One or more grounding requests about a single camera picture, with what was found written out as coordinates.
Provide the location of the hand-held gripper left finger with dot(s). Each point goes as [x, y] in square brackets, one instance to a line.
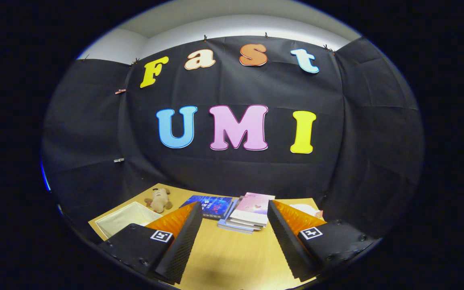
[177, 245]

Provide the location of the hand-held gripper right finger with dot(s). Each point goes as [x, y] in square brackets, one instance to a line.
[290, 245]

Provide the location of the beige fabric storage box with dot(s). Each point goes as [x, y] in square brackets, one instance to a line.
[129, 217]

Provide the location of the white plush toy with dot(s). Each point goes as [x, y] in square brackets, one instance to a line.
[306, 209]

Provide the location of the tan plush dog toy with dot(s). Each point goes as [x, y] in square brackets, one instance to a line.
[159, 200]

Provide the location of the white paperback book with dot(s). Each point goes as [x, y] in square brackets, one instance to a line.
[242, 225]

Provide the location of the dark blue book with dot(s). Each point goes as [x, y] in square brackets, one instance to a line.
[212, 205]

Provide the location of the pink cover book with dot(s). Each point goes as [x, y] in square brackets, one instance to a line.
[252, 207]

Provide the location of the light blue cover book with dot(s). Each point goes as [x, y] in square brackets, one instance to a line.
[232, 227]

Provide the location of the pink clip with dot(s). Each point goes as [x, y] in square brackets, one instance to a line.
[120, 91]

